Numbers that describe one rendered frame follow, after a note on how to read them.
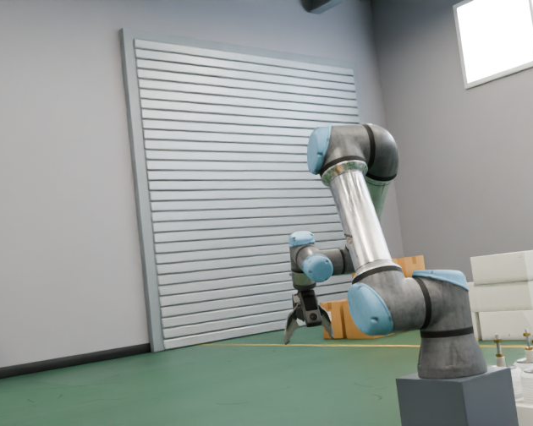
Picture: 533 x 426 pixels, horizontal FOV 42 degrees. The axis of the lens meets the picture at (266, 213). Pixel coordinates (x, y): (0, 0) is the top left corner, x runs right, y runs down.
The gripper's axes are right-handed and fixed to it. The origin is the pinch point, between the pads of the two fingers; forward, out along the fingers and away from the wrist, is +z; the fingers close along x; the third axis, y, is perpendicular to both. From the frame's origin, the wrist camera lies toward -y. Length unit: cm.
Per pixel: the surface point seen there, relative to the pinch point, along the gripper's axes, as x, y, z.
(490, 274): -147, 201, 87
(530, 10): -332, 536, -42
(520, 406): -43, -51, -5
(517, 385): -47, -41, -4
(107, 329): 128, 379, 184
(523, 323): -157, 175, 110
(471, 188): -275, 545, 152
